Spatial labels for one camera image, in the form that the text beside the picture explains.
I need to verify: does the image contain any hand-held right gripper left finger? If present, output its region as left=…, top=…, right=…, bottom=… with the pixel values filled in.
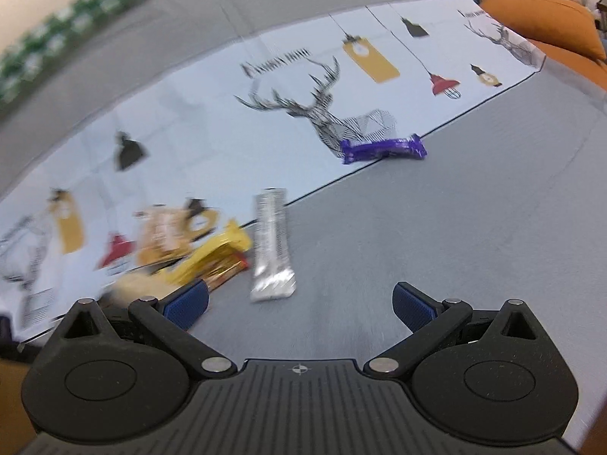
left=45, top=279, right=238, bottom=381

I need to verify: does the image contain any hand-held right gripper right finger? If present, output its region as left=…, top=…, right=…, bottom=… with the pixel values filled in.
left=363, top=282, right=553, bottom=380

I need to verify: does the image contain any red gold snack bar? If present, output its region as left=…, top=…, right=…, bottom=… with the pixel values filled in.
left=201, top=253, right=250, bottom=292

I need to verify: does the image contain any yellow snack packet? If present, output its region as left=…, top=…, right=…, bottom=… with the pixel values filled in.
left=156, top=220, right=252, bottom=287

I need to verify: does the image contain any silver snack packet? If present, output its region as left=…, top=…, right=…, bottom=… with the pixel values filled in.
left=250, top=188, right=297, bottom=303

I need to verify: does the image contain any purple snack bar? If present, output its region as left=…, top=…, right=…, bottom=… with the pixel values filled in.
left=340, top=133, right=428, bottom=166

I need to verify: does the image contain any tan snack packet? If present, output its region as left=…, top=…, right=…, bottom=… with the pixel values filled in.
left=135, top=205, right=193, bottom=266

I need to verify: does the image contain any grey bed sheet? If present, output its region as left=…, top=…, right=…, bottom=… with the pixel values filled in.
left=0, top=0, right=607, bottom=455

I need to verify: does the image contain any white deer printed cloth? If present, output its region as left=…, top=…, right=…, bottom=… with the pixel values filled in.
left=0, top=2, right=547, bottom=342

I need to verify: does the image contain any green checkered cloth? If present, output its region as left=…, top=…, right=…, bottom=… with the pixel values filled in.
left=0, top=0, right=214, bottom=105

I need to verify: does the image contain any orange cushion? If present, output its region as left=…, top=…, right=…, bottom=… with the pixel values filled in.
left=481, top=0, right=607, bottom=91

